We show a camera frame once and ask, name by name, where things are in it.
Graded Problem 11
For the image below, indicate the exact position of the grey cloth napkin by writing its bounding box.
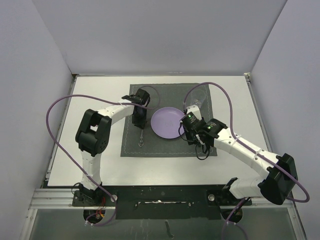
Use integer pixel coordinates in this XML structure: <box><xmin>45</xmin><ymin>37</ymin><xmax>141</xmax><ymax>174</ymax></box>
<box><xmin>120</xmin><ymin>83</ymin><xmax>214</xmax><ymax>158</ymax></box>

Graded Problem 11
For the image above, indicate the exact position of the silver fork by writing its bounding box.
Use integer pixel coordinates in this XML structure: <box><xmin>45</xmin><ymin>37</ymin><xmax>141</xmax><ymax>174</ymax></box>
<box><xmin>138</xmin><ymin>129</ymin><xmax>144</xmax><ymax>148</ymax></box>

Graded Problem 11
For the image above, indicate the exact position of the purple plate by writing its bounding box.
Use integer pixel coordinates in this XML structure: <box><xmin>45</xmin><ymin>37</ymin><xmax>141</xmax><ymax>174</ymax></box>
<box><xmin>150</xmin><ymin>107</ymin><xmax>184</xmax><ymax>139</ymax></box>

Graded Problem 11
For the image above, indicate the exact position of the clear drinking glass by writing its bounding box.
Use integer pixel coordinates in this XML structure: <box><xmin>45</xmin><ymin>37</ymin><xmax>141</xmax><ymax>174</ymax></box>
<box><xmin>190</xmin><ymin>89</ymin><xmax>206</xmax><ymax>109</ymax></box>

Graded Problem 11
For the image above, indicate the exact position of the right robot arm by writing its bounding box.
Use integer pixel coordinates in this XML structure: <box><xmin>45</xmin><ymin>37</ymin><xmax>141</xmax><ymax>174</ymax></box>
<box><xmin>180</xmin><ymin>112</ymin><xmax>298</xmax><ymax>205</ymax></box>

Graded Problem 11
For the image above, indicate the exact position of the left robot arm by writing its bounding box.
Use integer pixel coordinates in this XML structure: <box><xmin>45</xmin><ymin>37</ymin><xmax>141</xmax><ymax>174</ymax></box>
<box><xmin>75</xmin><ymin>88</ymin><xmax>151</xmax><ymax>206</ymax></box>

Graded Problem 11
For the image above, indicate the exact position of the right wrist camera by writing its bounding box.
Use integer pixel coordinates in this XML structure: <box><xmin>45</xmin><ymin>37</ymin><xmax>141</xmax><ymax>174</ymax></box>
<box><xmin>186</xmin><ymin>105</ymin><xmax>202</xmax><ymax>120</ymax></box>

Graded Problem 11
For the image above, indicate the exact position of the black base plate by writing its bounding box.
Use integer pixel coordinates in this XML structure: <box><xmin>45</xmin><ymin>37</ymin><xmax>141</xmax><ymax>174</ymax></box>
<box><xmin>72</xmin><ymin>184</ymin><xmax>240</xmax><ymax>220</ymax></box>

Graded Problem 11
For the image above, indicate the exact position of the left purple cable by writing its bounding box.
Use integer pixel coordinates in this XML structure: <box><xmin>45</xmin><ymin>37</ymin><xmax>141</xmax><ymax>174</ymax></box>
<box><xmin>46</xmin><ymin>85</ymin><xmax>161</xmax><ymax>227</ymax></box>

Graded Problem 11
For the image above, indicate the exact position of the aluminium frame rail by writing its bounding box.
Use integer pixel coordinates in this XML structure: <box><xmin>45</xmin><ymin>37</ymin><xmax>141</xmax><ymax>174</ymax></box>
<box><xmin>28</xmin><ymin>187</ymin><xmax>296</xmax><ymax>210</ymax></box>

